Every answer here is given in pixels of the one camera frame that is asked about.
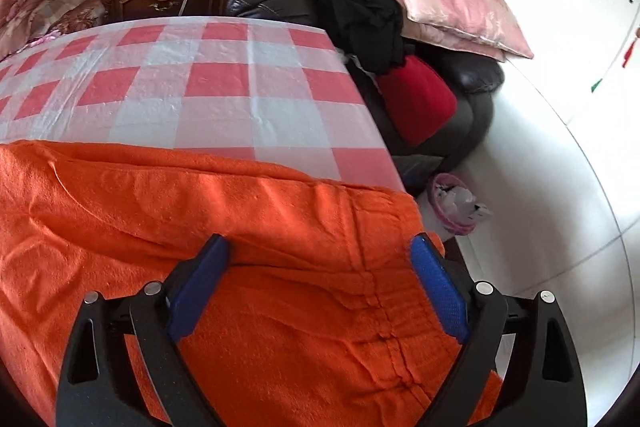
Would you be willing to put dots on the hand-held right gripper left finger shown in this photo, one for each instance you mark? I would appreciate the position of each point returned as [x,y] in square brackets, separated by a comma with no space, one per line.
[197,287]

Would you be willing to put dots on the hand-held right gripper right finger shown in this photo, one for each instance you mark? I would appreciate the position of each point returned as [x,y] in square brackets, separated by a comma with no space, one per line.
[440,287]

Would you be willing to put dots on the orange fringed scarf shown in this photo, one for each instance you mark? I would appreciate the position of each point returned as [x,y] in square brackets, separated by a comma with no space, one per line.
[280,287]

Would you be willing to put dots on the pink basket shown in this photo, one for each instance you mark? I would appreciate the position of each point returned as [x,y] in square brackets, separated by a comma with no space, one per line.
[455,212]

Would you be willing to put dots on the red cushion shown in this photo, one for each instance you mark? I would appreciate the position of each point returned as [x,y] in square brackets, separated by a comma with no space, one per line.
[420,102]

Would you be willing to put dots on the pink white checkered tablecloth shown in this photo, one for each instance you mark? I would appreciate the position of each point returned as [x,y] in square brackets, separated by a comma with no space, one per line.
[200,97]

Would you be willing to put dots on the white wardrobe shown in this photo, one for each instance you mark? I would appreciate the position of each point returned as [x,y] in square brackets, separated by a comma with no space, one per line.
[560,82]

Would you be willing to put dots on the black clothes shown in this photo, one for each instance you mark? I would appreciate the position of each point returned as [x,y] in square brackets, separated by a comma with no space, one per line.
[360,22]

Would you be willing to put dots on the red patterned pillow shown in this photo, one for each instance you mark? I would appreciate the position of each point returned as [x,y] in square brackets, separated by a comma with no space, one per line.
[82,19]

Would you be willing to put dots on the red knot ornament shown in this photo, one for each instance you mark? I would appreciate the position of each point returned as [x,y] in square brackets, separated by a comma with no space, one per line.
[631,47]

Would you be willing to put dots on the grey checkered pillow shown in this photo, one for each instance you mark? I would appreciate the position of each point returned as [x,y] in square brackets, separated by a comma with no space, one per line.
[62,4]

